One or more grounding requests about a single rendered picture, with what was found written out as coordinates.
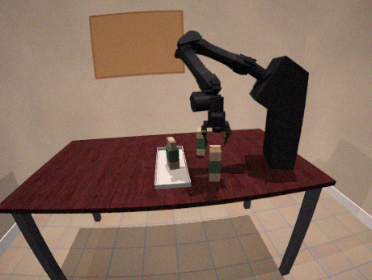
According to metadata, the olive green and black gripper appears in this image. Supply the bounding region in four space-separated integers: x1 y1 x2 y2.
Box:
201 121 231 146

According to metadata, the tan box with green band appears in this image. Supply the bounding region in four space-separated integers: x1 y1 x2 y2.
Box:
197 127 207 155
209 145 222 182
166 137 180 170

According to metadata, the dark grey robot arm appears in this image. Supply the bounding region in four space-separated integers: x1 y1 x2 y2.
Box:
174 31 277 133

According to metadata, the white shallow rectangular tray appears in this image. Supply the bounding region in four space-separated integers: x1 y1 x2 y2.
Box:
154 146 191 189

